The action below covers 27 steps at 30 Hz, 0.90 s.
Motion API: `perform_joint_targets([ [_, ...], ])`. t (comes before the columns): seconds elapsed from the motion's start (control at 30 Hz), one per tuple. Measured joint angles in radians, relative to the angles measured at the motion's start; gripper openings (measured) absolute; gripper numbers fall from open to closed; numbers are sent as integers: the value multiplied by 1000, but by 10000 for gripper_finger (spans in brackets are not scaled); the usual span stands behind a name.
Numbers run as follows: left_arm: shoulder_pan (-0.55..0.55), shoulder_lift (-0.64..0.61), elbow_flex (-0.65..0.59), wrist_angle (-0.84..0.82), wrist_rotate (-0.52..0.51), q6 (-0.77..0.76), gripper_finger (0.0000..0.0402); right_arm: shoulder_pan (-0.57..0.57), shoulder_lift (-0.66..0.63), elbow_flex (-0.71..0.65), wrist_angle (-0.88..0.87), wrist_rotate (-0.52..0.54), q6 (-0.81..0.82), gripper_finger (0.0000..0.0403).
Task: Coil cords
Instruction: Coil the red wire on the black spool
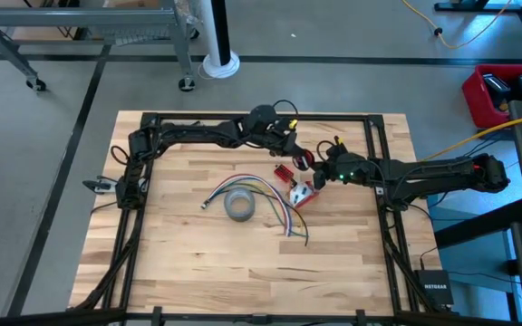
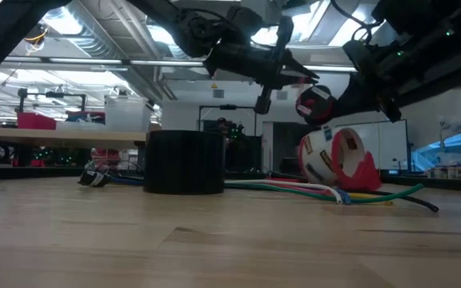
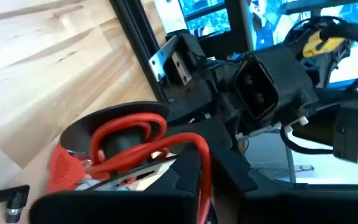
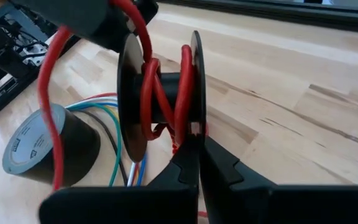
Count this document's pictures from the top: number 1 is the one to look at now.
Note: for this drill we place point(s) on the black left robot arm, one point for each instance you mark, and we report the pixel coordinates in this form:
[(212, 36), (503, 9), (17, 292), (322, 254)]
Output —
[(188, 133)]

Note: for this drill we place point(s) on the black battery pack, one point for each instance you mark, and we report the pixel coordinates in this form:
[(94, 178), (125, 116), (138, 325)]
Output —
[(496, 85)]

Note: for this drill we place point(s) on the duct tape roll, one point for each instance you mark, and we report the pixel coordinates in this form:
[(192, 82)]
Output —
[(230, 208)]

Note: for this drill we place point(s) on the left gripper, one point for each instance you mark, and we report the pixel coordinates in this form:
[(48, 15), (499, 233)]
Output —
[(281, 139)]

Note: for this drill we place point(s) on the white pole with black stripe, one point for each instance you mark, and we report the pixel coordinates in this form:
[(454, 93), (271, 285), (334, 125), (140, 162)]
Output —
[(218, 36)]

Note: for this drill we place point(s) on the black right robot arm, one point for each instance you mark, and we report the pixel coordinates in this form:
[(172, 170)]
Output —
[(442, 174)]

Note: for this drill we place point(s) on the large red plastic bin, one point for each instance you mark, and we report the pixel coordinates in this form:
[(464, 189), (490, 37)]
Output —
[(476, 99)]

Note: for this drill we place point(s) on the grey metal cart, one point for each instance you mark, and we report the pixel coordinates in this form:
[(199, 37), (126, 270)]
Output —
[(75, 17)]

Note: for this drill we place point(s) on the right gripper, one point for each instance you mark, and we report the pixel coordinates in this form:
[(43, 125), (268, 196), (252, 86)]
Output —
[(349, 169)]

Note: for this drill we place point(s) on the black network switch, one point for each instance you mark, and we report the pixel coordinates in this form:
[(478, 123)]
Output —
[(434, 287)]

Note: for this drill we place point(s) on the black floor stand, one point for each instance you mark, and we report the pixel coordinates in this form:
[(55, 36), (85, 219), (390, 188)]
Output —
[(478, 5)]

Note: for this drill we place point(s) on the grey clamp bracket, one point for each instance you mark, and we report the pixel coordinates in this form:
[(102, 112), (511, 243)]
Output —
[(100, 185)]

